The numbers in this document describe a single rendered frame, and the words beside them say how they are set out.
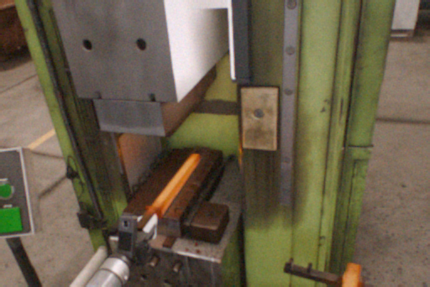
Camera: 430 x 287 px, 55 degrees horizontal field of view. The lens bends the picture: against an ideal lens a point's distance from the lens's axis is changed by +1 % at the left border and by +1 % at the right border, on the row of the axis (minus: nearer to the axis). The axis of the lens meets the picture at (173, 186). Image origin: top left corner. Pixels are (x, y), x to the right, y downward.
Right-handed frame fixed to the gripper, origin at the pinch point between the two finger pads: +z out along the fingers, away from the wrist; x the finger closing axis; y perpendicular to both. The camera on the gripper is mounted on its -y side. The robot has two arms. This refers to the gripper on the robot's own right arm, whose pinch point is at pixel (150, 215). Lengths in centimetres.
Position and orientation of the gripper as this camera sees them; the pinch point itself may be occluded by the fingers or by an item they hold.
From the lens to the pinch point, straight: 122.5
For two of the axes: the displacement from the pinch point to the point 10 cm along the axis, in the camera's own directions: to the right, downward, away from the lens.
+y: 1.3, 8.2, 5.5
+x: 9.1, 1.3, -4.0
